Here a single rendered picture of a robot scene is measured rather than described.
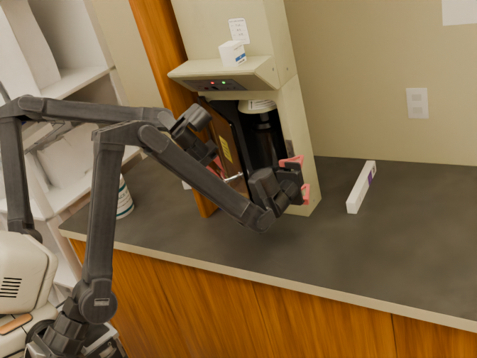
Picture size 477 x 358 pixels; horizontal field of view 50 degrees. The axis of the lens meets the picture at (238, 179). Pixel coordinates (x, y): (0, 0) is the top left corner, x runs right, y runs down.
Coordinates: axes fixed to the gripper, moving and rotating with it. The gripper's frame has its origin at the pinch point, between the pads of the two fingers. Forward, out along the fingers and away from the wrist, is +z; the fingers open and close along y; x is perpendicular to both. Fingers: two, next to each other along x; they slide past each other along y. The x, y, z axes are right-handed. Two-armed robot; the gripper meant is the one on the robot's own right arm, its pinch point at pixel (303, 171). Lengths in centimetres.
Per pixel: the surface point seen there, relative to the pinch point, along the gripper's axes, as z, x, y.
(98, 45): 50, 126, 28
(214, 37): 11.8, 28.1, 37.5
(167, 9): 15, 46, 47
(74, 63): 54, 153, 18
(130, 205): 0, 82, -23
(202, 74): 0.5, 27.1, 30.1
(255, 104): 14.3, 21.2, 14.3
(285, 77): 15.4, 8.9, 22.6
